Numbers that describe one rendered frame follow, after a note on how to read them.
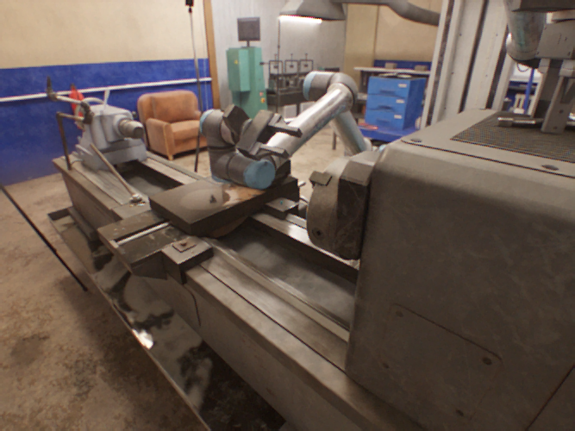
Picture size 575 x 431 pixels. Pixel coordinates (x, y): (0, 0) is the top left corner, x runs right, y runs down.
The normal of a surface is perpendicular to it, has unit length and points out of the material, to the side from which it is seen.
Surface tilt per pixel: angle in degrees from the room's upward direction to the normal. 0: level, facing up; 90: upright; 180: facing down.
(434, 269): 90
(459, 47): 90
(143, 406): 0
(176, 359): 0
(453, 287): 90
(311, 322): 0
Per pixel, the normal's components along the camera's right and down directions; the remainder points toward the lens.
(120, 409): 0.00, -0.88
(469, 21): -0.74, 0.32
